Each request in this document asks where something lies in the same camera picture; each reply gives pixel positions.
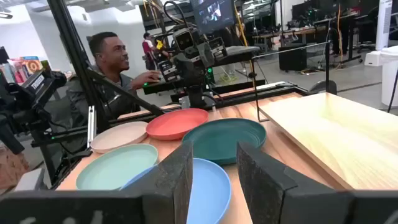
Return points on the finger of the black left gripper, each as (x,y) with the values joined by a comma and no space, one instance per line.
(188,69)
(206,55)

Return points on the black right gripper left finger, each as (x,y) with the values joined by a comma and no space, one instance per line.
(161,186)

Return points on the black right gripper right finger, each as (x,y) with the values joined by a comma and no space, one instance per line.
(264,186)

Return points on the blue plate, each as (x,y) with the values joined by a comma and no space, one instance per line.
(208,193)

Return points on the pale grey-green plate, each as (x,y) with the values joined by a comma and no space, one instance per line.
(115,168)

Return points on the orange-red plate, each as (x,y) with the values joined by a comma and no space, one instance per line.
(177,124)

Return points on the teal plate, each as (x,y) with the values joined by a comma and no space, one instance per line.
(224,140)

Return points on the pale peach plate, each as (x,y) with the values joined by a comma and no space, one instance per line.
(118,135)

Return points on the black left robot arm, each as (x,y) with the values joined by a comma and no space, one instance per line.
(195,93)

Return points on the person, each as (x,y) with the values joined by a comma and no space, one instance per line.
(107,57)
(148,49)

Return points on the black desk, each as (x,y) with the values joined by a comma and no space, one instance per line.
(242,51)

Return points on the black computer monitor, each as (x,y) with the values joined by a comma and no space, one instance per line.
(213,14)

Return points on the black floor speaker box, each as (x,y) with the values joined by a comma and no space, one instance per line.
(292,57)

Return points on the wooden-top workbench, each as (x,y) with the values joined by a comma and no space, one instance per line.
(298,32)

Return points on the dark grey domed object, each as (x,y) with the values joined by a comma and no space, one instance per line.
(323,87)

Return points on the white box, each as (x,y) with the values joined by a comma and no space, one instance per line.
(29,180)
(372,58)

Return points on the orange printed box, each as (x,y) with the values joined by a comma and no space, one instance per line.
(31,65)

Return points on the white tower appliance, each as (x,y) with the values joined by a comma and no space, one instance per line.
(384,25)

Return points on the wooden shelf black metal frame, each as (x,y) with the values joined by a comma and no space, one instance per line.
(335,137)

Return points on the silver metal bracket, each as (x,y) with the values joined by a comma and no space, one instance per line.
(91,124)

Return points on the black metal rig frame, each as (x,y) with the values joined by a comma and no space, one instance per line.
(71,46)

